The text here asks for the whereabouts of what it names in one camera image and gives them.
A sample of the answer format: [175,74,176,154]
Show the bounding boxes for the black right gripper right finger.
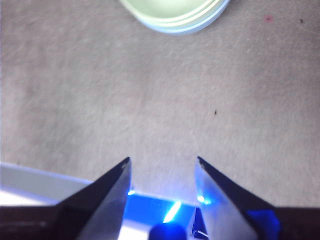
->
[194,156,320,240]

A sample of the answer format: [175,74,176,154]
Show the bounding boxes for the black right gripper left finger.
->
[0,156,133,240]

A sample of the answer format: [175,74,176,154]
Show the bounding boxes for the blue bowl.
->
[134,0,231,35]

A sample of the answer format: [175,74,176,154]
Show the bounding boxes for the green bowl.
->
[129,0,226,29]
[119,0,218,22]

